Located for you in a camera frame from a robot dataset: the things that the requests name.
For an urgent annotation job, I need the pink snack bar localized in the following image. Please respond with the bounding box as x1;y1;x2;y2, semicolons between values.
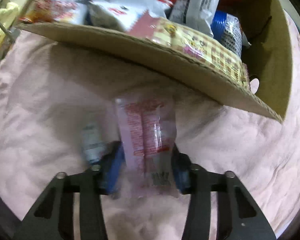
115;96;178;197

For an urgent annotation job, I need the yellow checkered cracker pack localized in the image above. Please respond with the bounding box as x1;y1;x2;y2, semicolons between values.
128;12;250;89

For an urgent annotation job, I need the white snack bar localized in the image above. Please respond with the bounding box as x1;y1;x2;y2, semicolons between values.
168;0;219;37

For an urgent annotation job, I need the open cardboard box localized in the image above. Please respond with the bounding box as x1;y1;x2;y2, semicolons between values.
18;0;292;121

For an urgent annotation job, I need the pink bed duvet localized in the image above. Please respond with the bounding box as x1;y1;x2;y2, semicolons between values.
0;16;300;235

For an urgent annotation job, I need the blue pink snack packet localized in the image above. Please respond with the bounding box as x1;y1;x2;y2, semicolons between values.
81;112;107;165

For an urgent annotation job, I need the grey blue snack bag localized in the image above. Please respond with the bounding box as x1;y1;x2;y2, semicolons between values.
211;10;251;57

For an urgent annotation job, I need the white yellow PanPan chip bag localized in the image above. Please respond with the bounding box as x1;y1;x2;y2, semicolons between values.
19;0;88;25

